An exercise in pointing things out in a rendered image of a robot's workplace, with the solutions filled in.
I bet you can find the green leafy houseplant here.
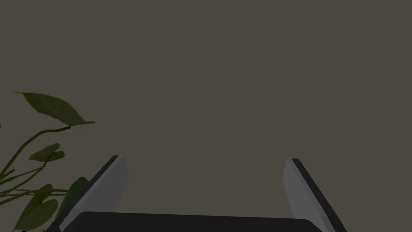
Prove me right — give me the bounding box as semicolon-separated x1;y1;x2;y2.
0;91;96;232

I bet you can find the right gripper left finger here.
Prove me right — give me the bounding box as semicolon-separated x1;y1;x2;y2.
45;155;130;232

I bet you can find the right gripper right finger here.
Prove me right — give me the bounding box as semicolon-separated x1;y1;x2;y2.
282;157;348;232

